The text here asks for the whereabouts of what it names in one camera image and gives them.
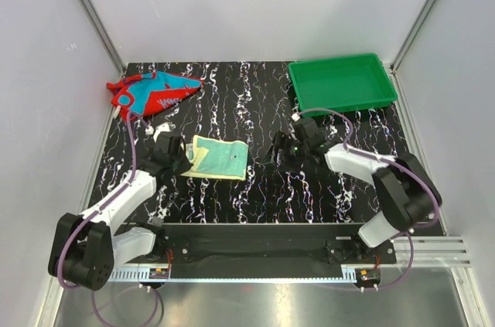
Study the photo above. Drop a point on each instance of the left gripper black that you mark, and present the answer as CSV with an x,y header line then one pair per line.
x,y
186,164

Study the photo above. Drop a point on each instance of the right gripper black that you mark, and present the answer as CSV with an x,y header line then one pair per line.
x,y
280,140

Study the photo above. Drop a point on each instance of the teal and yellow towel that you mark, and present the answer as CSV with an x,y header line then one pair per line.
x,y
216,159

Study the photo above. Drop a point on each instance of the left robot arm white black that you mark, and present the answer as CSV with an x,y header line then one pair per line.
x,y
87,246

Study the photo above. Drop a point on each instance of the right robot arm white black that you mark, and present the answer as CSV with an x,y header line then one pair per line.
x,y
405,192

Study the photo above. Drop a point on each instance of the black marble pattern mat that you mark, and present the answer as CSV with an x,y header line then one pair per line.
x,y
248,101

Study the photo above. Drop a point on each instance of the red and blue towel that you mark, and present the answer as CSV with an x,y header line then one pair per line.
x,y
146,94

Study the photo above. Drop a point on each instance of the green plastic tray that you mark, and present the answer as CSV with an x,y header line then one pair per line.
x,y
342,84

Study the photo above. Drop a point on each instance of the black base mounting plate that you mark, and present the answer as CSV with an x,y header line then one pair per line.
x,y
331,243

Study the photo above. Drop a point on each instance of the slotted cable duct rail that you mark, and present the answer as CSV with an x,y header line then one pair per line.
x,y
182,273

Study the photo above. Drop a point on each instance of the left aluminium frame post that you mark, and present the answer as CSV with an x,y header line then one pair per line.
x,y
103,35

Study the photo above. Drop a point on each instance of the aluminium frame post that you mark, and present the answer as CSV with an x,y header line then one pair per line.
x,y
103,35
413,33

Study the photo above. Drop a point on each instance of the right aluminium frame post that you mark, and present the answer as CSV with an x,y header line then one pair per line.
x,y
413,33

